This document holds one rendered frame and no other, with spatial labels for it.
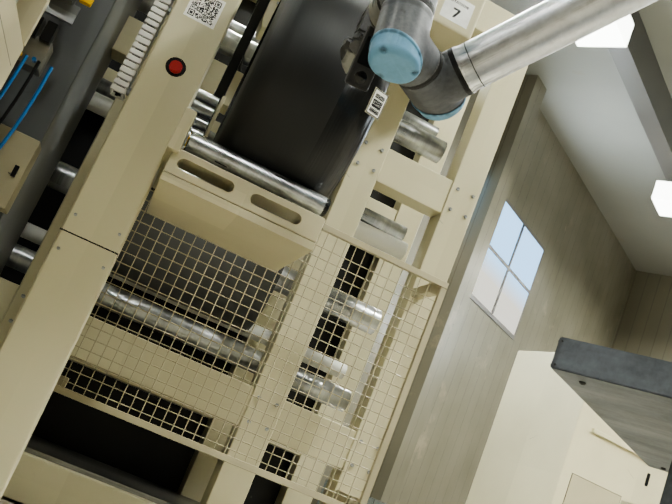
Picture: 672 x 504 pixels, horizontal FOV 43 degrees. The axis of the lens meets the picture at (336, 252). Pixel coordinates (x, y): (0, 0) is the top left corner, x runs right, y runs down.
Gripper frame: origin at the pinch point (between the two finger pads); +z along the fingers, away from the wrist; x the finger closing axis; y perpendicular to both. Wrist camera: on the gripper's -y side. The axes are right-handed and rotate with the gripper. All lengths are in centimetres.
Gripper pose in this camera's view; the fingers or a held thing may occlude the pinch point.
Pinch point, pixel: (349, 73)
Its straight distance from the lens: 179.5
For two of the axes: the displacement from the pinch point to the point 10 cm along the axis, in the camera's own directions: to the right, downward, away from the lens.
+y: 3.3, -8.7, 3.6
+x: -8.8, -4.2, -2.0
